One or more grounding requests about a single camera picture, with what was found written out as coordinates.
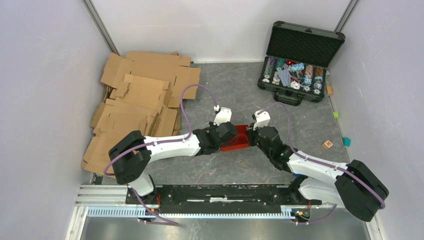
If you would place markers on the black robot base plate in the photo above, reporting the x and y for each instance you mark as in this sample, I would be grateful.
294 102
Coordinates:
225 199

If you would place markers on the teal cube block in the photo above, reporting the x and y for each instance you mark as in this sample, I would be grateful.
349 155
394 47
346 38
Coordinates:
346 142

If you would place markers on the stack of flat brown cardboard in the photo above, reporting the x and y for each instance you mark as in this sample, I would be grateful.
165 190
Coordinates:
143 92

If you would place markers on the small brown wooden block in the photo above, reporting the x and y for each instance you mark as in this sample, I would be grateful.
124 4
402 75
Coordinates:
329 90

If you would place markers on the red paper box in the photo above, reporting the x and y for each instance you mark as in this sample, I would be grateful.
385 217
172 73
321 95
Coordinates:
241 141

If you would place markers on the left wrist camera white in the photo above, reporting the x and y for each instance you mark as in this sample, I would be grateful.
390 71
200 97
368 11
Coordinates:
222 115

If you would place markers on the wooden letter block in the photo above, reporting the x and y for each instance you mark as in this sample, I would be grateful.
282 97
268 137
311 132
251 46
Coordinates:
327 144

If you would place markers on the aluminium frame rail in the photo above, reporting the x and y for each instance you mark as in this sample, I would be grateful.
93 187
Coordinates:
118 201

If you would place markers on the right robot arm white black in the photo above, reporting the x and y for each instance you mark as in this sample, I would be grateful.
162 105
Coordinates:
350 185

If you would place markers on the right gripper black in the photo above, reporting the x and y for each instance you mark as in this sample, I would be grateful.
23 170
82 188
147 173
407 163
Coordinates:
251 133

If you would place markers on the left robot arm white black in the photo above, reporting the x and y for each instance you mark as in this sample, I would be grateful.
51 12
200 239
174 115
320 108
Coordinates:
131 155

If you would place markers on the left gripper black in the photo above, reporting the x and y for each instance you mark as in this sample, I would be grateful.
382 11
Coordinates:
213 126

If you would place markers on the black poker chip case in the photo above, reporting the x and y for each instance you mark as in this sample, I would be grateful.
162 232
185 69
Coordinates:
297 57

